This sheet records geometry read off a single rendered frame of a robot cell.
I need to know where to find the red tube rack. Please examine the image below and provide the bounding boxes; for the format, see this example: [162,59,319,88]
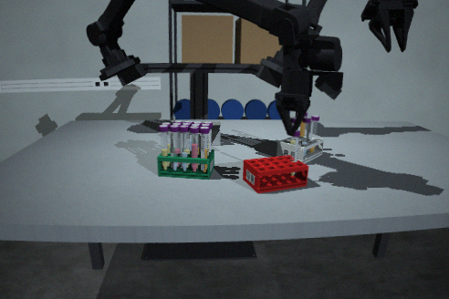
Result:
[243,155,308,193]

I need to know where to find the green tube rack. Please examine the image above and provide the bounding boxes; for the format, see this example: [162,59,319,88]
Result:
[157,149,214,180]

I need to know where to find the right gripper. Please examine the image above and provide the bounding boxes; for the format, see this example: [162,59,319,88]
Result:
[275,67,311,136]

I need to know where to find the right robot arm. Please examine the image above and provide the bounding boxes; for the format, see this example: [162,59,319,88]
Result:
[87,0,343,99]

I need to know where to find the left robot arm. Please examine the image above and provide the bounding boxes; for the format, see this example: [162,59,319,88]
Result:
[266,0,327,68]

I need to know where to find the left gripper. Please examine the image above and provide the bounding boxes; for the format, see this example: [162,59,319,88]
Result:
[361,0,418,53]

